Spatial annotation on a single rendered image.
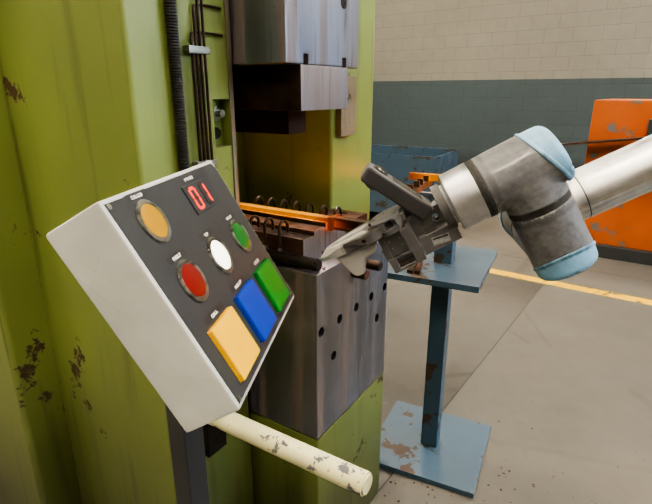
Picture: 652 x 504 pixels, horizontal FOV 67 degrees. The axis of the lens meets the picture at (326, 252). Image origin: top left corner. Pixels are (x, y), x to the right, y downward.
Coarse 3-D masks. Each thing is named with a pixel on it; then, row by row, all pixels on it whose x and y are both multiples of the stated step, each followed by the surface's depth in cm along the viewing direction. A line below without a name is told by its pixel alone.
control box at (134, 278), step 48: (144, 192) 60; (192, 192) 71; (48, 240) 54; (96, 240) 53; (144, 240) 56; (192, 240) 65; (96, 288) 55; (144, 288) 54; (240, 288) 71; (288, 288) 88; (144, 336) 56; (192, 336) 56; (192, 384) 57; (240, 384) 60
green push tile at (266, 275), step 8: (264, 264) 81; (256, 272) 77; (264, 272) 80; (272, 272) 83; (264, 280) 78; (272, 280) 81; (280, 280) 84; (264, 288) 78; (272, 288) 80; (280, 288) 83; (272, 296) 78; (280, 296) 81; (272, 304) 78; (280, 304) 80
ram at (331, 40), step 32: (256, 0) 100; (288, 0) 97; (320, 0) 106; (352, 0) 117; (256, 32) 102; (288, 32) 99; (320, 32) 108; (352, 32) 119; (256, 64) 105; (288, 64) 105; (320, 64) 110; (352, 64) 121
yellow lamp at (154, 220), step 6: (144, 204) 59; (144, 210) 58; (150, 210) 59; (156, 210) 60; (144, 216) 57; (150, 216) 58; (156, 216) 59; (162, 216) 61; (144, 222) 57; (150, 222) 58; (156, 222) 59; (162, 222) 60; (150, 228) 57; (156, 228) 58; (162, 228) 59; (156, 234) 58; (162, 234) 59
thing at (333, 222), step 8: (248, 208) 137; (256, 208) 136; (264, 208) 135; (272, 208) 135; (280, 208) 135; (296, 216) 129; (304, 216) 128; (312, 216) 126; (320, 216) 126; (328, 216) 126; (336, 216) 124; (344, 216) 124; (328, 224) 123; (336, 224) 124; (344, 224) 123; (352, 224) 121; (360, 224) 119
